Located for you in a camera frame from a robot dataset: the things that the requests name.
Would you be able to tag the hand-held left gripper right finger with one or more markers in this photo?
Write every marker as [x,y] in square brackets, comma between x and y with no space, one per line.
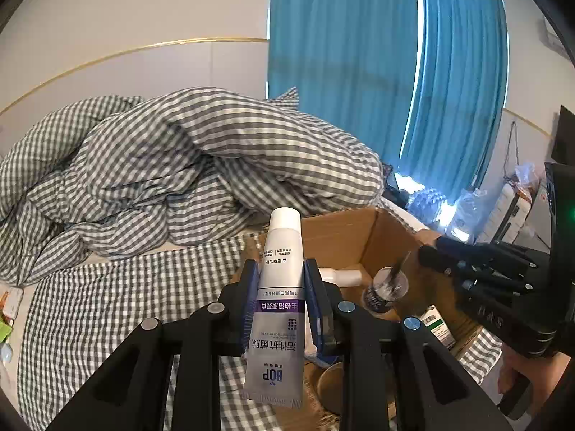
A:
[313,296]

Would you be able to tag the grey gingham duvet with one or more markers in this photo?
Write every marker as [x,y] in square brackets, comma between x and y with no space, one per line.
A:
[179,166]

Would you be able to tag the clear plastic bottle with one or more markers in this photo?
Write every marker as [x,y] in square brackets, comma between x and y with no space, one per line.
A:
[382,292]

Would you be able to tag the small white bottle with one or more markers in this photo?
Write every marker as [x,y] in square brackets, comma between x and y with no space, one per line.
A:
[343,277]

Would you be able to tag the blue curtain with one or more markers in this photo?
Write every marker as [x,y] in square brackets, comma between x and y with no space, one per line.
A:
[341,54]

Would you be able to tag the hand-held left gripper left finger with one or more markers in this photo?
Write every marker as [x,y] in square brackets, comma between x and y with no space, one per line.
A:
[251,296]

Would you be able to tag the black monitor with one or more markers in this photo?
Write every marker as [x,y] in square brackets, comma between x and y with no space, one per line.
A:
[565,134]

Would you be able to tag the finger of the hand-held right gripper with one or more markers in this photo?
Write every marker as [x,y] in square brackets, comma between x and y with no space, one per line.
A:
[467,274]
[485,248]

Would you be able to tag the pack of water bottles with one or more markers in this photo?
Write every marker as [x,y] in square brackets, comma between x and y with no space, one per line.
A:
[426,204]

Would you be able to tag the person's right hand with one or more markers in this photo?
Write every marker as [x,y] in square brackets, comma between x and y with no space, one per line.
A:
[552,377]

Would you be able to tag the white ridged box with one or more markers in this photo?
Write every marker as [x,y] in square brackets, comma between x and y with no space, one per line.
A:
[505,213]

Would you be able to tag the green white medicine box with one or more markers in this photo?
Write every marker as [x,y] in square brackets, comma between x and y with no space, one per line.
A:
[438,325]

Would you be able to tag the grey gingham bedsheet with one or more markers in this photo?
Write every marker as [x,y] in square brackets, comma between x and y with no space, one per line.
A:
[112,287]

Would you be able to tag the brown cardboard box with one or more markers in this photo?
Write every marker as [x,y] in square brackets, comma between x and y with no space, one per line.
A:
[341,238]

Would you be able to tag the white purple toothpaste tube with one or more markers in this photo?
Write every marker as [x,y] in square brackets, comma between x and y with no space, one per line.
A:
[278,269]

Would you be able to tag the small green yellow packet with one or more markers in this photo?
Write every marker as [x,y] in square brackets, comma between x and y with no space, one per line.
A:
[4,332]

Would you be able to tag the brown round container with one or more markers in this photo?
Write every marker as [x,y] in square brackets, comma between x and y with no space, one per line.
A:
[330,386]

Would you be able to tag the white pink packet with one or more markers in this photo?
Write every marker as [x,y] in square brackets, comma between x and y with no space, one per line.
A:
[11,303]

